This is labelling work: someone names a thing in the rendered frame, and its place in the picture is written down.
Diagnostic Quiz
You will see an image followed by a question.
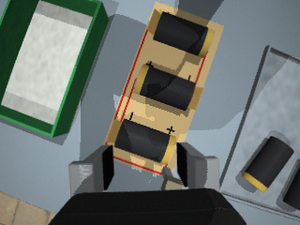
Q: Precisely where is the black battery with gold top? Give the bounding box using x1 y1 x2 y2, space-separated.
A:
153 11 214 58
283 166 300 211
134 65 196 111
114 118 176 165
242 136 294 193

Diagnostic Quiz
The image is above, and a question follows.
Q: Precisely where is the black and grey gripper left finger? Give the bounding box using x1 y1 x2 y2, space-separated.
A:
68 144 114 198

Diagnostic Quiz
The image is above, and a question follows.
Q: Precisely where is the tan battery holder board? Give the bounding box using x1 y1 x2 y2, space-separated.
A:
104 1 224 190

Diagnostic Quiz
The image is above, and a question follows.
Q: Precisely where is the grey shallow tray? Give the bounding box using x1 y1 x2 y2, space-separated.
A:
219 44 300 220

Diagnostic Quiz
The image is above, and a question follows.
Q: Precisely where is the green open box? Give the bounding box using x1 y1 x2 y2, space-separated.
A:
0 0 110 138

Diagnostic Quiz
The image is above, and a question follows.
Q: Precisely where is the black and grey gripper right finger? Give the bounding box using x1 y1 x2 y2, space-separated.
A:
176 142 219 192

